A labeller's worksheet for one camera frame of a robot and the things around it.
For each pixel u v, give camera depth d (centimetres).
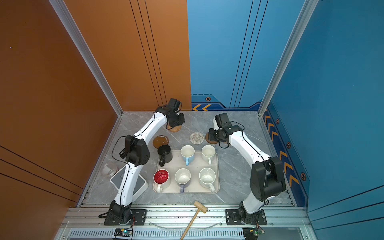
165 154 93
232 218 72
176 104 81
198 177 87
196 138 104
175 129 87
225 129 63
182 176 86
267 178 44
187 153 94
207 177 85
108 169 88
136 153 63
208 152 92
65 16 72
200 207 76
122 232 71
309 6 69
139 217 74
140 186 78
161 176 85
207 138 81
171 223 73
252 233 70
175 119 87
